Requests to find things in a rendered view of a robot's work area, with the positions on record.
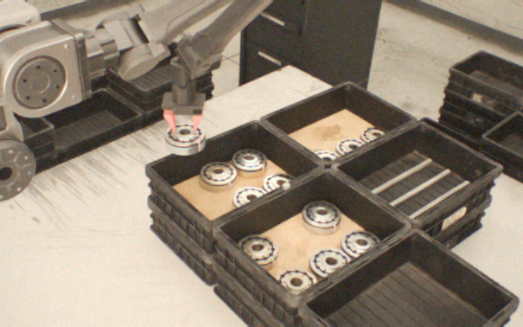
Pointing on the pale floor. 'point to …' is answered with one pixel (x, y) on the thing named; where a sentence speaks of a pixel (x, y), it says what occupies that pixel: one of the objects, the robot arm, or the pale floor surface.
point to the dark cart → (312, 40)
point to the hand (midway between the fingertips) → (184, 130)
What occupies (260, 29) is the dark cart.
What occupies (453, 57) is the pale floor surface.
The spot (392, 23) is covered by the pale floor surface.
